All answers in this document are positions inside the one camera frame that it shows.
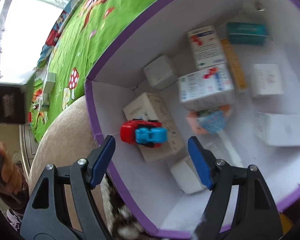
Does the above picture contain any purple cardboard box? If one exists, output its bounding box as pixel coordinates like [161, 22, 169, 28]
[84, 0, 300, 239]

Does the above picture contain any white box with grey lettering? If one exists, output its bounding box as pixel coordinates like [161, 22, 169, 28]
[251, 63, 285, 100]

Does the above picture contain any teal box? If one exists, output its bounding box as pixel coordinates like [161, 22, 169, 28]
[226, 22, 269, 46]

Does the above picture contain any white oblong box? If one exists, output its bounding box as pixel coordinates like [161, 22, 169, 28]
[170, 156, 208, 195]

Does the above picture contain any red toy car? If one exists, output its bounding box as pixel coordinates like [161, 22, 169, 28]
[120, 119, 169, 147]

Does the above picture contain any white carved cabinet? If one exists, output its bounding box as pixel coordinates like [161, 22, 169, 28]
[19, 124, 40, 178]

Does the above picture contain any white medicine box red print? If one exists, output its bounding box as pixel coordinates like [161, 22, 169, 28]
[187, 25, 228, 71]

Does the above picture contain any small grey-white box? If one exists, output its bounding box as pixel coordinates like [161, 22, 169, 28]
[43, 72, 56, 92]

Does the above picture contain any dark patterned cloth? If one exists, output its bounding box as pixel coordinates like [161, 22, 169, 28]
[102, 175, 147, 240]

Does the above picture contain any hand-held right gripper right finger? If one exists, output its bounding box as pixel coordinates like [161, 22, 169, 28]
[187, 137, 283, 240]

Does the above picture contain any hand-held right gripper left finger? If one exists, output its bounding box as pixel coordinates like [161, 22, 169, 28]
[20, 135, 116, 240]

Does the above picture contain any black box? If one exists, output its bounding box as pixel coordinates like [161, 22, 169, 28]
[0, 70, 37, 125]

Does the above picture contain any white medicine box blue print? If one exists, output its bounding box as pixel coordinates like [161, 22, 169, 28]
[178, 63, 236, 112]

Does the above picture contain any green cartoon printed sheet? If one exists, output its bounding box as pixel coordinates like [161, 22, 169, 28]
[30, 0, 188, 143]

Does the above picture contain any person's left hand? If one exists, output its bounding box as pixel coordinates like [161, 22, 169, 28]
[0, 141, 24, 198]

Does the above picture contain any pink and blue packet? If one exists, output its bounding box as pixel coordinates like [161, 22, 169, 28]
[186, 105, 233, 135]

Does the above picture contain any beige plush cushion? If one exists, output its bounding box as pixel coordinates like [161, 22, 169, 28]
[29, 95, 120, 240]

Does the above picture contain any white cube box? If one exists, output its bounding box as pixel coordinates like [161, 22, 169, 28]
[143, 54, 178, 91]

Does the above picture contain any large grey-white box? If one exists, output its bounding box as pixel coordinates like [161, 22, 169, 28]
[253, 111, 300, 147]

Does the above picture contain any large cream box gold print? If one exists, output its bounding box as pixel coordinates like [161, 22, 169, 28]
[123, 92, 186, 163]

